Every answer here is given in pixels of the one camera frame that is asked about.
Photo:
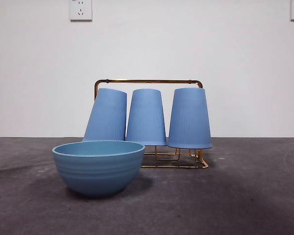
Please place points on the blue ribbed plastic cup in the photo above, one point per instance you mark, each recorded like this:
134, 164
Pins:
145, 117
189, 120
107, 117

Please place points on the light blue ribbed bowl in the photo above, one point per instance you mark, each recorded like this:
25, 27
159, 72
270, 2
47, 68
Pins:
98, 171

